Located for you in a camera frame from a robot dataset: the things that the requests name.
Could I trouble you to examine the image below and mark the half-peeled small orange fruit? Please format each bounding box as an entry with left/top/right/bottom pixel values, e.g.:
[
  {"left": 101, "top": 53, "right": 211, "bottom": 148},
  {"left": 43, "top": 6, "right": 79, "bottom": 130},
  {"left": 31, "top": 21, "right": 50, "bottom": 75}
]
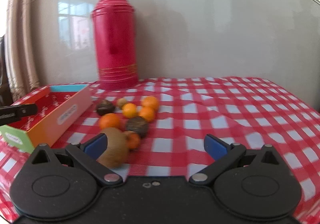
[{"left": 124, "top": 131, "right": 141, "bottom": 150}]

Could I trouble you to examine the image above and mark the orange mandarin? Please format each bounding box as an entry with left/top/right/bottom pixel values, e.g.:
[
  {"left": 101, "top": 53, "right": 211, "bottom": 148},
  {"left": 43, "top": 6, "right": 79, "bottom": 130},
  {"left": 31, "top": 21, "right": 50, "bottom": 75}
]
[
  {"left": 99, "top": 113, "right": 122, "bottom": 129},
  {"left": 141, "top": 96, "right": 159, "bottom": 111},
  {"left": 139, "top": 106, "right": 156, "bottom": 123}
]

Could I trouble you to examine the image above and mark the small tan longan fruit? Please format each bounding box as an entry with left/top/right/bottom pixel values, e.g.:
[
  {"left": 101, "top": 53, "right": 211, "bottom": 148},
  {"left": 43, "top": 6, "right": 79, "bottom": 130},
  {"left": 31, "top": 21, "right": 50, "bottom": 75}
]
[{"left": 117, "top": 98, "right": 127, "bottom": 109}]

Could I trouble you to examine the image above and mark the red white checkered tablecloth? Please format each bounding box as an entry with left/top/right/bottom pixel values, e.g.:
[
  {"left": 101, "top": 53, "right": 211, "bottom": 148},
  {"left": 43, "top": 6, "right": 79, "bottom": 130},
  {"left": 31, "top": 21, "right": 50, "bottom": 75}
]
[{"left": 1, "top": 77, "right": 319, "bottom": 223}]

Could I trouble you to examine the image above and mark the brown kiwi fruit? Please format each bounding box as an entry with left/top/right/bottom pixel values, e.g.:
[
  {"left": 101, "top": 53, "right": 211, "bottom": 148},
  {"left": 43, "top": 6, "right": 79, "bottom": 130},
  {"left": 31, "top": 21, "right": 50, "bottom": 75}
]
[{"left": 97, "top": 128, "right": 129, "bottom": 169}]

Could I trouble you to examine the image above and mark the beige curtain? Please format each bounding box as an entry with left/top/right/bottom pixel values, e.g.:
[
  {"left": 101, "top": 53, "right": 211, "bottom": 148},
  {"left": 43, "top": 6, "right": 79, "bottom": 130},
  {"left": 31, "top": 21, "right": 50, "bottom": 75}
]
[{"left": 5, "top": 0, "right": 40, "bottom": 101}]

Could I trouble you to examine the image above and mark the colourful cardboard box tray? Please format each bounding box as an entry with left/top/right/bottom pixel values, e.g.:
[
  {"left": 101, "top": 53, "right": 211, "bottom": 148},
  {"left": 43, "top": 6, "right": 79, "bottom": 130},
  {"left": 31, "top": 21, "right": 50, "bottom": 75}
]
[{"left": 1, "top": 84, "right": 92, "bottom": 153}]

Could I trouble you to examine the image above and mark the dark wooden wicker chair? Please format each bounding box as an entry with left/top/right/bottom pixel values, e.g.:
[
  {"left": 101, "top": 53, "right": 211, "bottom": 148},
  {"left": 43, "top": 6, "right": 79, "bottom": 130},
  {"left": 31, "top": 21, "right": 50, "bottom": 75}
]
[{"left": 0, "top": 36, "right": 13, "bottom": 106}]

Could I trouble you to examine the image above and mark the red thermos flask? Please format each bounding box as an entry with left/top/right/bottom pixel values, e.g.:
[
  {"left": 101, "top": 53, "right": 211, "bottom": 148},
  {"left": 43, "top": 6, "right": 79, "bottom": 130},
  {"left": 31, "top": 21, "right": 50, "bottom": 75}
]
[{"left": 91, "top": 0, "right": 138, "bottom": 91}]

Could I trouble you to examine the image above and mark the dark brown mangosteen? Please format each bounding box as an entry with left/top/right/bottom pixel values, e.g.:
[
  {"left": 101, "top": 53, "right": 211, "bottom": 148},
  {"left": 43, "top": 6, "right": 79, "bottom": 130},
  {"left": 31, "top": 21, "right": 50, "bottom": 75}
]
[{"left": 125, "top": 116, "right": 149, "bottom": 138}]

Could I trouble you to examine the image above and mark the yellow-orange mandarin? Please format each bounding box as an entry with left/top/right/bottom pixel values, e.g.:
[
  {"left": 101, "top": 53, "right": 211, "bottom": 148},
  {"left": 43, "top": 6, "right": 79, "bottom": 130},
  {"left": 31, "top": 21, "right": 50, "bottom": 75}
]
[{"left": 121, "top": 103, "right": 138, "bottom": 118}]

